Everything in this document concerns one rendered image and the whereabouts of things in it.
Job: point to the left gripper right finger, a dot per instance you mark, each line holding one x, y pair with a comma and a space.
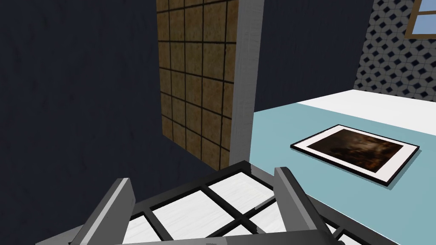
295, 207

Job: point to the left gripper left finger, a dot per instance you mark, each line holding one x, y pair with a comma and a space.
108, 211

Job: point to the black framed white panel door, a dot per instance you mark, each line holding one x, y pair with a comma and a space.
218, 207

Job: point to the dark framed picture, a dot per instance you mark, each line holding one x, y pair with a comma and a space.
356, 152

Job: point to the wooden framed window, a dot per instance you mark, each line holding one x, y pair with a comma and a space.
422, 18

